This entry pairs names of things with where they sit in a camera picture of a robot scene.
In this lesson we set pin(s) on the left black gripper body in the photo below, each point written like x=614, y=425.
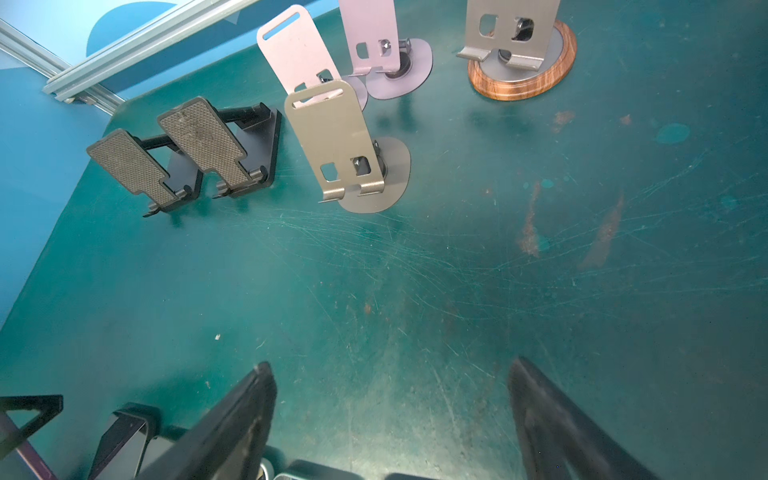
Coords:
x=21, y=418

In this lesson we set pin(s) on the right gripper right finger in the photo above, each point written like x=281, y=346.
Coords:
x=557, y=440

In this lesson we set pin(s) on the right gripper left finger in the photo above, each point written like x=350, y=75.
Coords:
x=230, y=440

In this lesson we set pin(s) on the grey round stand blue phone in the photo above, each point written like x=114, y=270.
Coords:
x=364, y=175

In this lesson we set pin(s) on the grey phone stand emptied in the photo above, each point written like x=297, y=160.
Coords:
x=297, y=54

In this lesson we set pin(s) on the black stand far left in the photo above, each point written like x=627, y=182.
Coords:
x=155, y=167

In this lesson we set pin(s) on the black stand purple phone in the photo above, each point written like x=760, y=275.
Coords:
x=240, y=145

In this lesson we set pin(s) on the wooden round phone stand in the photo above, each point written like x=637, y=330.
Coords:
x=516, y=50

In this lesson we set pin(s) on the back horizontal aluminium bar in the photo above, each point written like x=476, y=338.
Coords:
x=168, y=29

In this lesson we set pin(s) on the left aluminium frame post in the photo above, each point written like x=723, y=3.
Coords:
x=22, y=48

